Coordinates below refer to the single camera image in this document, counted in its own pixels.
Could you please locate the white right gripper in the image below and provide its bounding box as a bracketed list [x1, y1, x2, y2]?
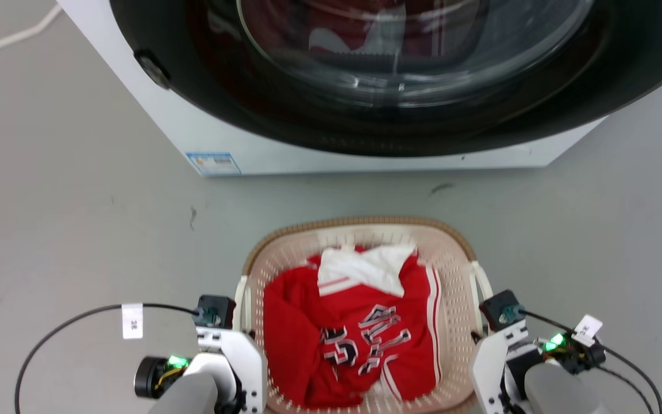
[472, 320, 530, 414]

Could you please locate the white left cable tag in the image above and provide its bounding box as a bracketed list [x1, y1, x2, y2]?
[121, 303, 144, 340]

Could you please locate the black round washing machine door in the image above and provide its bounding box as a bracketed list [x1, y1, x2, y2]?
[109, 0, 662, 158]

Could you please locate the beige perforated plastic laundry basket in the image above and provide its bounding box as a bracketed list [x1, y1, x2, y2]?
[233, 216, 494, 414]

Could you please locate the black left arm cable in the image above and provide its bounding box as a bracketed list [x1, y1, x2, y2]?
[14, 303, 201, 414]

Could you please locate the white washing machine body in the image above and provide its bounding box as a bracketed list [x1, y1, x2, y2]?
[57, 0, 607, 177]

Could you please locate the white floor cable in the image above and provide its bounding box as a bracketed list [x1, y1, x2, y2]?
[0, 3, 64, 72]

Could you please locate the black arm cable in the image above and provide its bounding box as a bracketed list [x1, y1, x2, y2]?
[518, 309, 662, 414]
[14, 303, 201, 414]

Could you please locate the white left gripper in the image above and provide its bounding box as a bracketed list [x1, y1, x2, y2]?
[195, 326, 268, 414]

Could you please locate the white garment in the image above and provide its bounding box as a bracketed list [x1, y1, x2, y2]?
[317, 244, 418, 298]

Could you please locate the white cable tag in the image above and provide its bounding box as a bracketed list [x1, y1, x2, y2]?
[121, 303, 144, 340]
[572, 314, 603, 347]

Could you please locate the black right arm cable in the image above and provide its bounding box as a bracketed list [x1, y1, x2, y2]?
[518, 309, 662, 414]

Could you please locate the red basketball jersey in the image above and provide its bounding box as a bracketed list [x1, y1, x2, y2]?
[263, 246, 442, 409]

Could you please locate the white right cable tag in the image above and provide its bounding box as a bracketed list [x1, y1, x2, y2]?
[572, 314, 603, 347]

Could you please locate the red laundry inside drum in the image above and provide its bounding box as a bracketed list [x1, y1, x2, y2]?
[241, 0, 452, 58]

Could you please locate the blue white energy label sticker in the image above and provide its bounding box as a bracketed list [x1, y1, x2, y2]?
[186, 152, 242, 177]

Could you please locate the black door latch knob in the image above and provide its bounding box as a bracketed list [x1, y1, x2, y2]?
[134, 50, 172, 90]

